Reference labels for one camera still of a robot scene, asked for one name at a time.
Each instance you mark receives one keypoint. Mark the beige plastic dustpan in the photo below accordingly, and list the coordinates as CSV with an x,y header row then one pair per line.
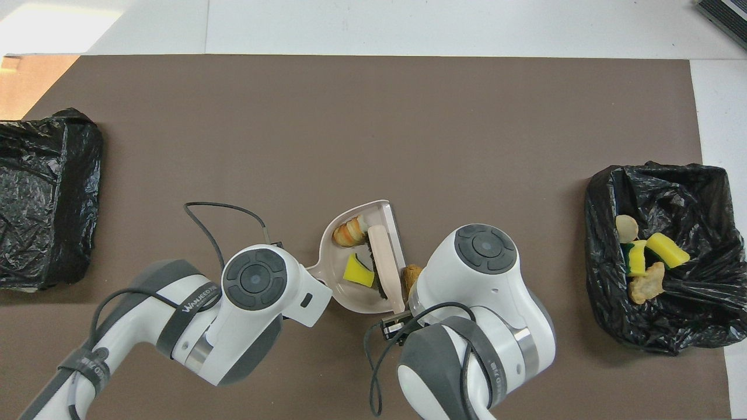
x,y
344,297

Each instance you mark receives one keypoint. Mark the yellow sponge piece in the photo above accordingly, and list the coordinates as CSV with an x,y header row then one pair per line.
x,y
358,272
668,251

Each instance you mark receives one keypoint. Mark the beige hand brush black bristles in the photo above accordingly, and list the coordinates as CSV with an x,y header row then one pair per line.
x,y
385,256

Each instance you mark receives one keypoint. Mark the striped croissant bread piece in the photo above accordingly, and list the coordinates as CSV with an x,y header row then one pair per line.
x,y
626,228
349,232

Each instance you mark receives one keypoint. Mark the green and yellow sponge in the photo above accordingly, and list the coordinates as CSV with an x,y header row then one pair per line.
x,y
637,259

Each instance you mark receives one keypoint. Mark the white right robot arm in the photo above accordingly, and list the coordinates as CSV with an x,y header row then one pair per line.
x,y
513,303

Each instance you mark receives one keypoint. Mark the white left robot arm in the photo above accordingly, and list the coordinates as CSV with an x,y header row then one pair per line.
x,y
140,318

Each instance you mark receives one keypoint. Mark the rumpled black trash bag bin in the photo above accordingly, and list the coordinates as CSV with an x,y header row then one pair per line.
x,y
688,198

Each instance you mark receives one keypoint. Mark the brown table mat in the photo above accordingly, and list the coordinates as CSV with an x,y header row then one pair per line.
x,y
408,87

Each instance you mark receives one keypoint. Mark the black bag covered cardboard box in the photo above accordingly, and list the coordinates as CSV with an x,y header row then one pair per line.
x,y
41,198

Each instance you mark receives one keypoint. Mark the dark ribbed panel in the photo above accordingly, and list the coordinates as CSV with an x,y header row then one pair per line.
x,y
729,17

